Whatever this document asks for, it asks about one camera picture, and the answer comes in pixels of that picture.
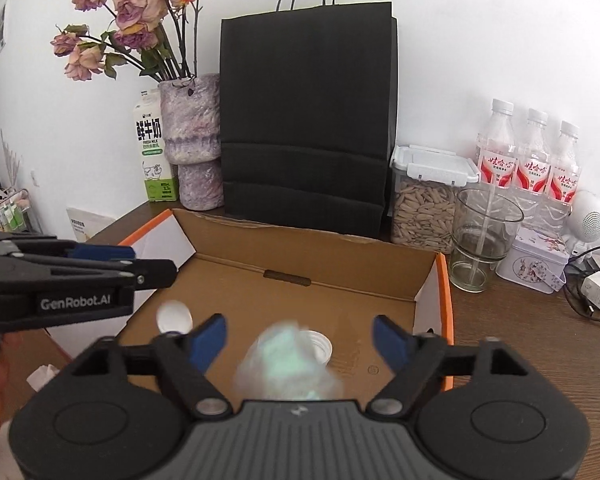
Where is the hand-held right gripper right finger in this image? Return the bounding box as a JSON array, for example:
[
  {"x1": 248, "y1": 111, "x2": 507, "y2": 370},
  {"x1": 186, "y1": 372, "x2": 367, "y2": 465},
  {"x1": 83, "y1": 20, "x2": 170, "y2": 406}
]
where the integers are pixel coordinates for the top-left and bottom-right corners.
[{"x1": 367, "y1": 314, "x2": 533, "y2": 418}]

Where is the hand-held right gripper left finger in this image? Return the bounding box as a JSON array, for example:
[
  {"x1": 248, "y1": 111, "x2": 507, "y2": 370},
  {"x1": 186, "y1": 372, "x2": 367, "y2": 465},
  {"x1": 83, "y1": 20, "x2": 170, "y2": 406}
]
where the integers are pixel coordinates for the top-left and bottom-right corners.
[{"x1": 67, "y1": 313, "x2": 231, "y2": 420}]

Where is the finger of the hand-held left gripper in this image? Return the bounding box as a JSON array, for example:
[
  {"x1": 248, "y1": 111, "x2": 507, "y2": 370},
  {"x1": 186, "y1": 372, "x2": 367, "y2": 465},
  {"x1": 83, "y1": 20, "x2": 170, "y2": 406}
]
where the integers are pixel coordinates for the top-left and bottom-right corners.
[
  {"x1": 45, "y1": 240, "x2": 136, "y2": 267},
  {"x1": 7, "y1": 252, "x2": 177, "y2": 295}
]

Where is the cardboard box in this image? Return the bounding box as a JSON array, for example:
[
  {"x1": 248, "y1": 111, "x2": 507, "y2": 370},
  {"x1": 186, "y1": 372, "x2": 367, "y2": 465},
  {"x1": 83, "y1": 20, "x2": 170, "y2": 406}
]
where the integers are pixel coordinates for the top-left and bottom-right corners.
[{"x1": 45, "y1": 208, "x2": 455, "y2": 392}]

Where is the clear container of seeds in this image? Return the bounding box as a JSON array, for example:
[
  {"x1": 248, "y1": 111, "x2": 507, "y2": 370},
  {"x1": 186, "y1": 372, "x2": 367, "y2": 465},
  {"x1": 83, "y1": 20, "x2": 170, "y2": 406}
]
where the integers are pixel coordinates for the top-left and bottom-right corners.
[{"x1": 390, "y1": 145, "x2": 481, "y2": 256}]

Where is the flat white bottle cap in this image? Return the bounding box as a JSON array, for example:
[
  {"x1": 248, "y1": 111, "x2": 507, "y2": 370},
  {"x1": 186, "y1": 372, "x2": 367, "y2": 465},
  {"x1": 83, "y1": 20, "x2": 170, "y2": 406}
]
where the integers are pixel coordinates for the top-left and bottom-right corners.
[{"x1": 156, "y1": 300, "x2": 193, "y2": 335}]

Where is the threaded white bottle cap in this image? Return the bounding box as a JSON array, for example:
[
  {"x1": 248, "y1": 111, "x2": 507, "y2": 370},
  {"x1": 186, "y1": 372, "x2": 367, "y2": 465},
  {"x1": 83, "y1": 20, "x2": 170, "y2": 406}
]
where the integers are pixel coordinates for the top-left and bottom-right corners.
[{"x1": 300, "y1": 331, "x2": 334, "y2": 366}]

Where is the white tissue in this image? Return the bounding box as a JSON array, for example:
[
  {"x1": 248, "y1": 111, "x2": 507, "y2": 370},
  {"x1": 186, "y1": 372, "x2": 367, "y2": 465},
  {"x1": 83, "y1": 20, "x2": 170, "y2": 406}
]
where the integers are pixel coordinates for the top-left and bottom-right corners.
[{"x1": 27, "y1": 362, "x2": 61, "y2": 391}]

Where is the clear acrylic organizer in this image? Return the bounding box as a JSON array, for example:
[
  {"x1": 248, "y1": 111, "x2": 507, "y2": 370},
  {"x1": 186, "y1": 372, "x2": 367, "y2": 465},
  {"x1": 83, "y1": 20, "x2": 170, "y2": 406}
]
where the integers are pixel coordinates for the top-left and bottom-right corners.
[{"x1": 0, "y1": 180, "x2": 42, "y2": 237}]

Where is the white green milk carton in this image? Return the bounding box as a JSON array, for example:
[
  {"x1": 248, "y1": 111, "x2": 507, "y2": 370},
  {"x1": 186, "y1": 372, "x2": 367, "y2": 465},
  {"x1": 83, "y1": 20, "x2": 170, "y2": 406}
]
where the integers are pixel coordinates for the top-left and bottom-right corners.
[{"x1": 131, "y1": 86, "x2": 180, "y2": 203}]

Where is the clear glass cup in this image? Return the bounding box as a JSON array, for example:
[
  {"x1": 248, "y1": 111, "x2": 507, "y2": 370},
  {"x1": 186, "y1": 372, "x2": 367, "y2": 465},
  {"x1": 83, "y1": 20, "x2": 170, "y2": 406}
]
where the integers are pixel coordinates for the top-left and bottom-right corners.
[{"x1": 450, "y1": 187, "x2": 525, "y2": 293}]

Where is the clear glass straw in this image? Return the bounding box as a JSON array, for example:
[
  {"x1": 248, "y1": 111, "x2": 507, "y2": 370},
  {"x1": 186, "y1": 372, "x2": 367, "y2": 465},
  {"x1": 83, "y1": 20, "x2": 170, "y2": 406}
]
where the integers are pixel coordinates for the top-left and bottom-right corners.
[{"x1": 471, "y1": 182, "x2": 497, "y2": 287}]

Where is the mottled purple vase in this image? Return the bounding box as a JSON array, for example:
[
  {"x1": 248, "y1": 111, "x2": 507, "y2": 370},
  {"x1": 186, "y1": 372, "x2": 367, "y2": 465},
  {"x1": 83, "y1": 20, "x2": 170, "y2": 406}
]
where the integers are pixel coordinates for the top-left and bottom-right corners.
[{"x1": 158, "y1": 73, "x2": 224, "y2": 211}]

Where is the white printed tin box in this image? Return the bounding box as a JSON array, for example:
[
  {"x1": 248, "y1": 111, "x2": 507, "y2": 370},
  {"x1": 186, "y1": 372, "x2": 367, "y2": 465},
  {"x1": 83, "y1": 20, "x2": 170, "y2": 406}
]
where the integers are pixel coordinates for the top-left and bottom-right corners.
[{"x1": 495, "y1": 225, "x2": 571, "y2": 295}]

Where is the red label water bottle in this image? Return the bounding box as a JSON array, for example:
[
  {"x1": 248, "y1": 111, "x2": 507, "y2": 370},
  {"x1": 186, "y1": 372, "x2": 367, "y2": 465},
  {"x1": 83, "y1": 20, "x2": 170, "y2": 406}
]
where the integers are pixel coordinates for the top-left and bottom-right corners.
[
  {"x1": 512, "y1": 108, "x2": 552, "y2": 211},
  {"x1": 475, "y1": 99, "x2": 519, "y2": 201},
  {"x1": 545, "y1": 120, "x2": 582, "y2": 216}
]

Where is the black paper bag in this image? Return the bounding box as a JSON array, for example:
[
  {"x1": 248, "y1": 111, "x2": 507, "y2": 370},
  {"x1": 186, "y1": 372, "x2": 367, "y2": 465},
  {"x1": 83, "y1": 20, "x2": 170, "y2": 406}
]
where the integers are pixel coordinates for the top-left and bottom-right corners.
[{"x1": 219, "y1": 0, "x2": 399, "y2": 239}]

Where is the white round speaker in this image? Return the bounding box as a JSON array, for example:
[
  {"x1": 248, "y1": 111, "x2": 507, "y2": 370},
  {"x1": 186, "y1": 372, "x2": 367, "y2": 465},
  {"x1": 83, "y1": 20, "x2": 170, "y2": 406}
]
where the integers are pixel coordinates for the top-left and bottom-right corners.
[{"x1": 562, "y1": 189, "x2": 600, "y2": 257}]

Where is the dried pink rose bouquet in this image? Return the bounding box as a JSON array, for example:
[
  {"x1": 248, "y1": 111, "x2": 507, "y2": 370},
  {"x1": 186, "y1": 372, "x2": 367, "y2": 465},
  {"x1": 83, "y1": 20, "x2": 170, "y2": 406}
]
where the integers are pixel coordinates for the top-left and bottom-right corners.
[{"x1": 50, "y1": 0, "x2": 206, "y2": 83}]

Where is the chargers and cables cluster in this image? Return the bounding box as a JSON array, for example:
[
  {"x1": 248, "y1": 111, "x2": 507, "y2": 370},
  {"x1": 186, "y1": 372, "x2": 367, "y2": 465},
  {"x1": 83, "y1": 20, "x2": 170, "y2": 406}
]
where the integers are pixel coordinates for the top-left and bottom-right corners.
[{"x1": 565, "y1": 245, "x2": 600, "y2": 322}]

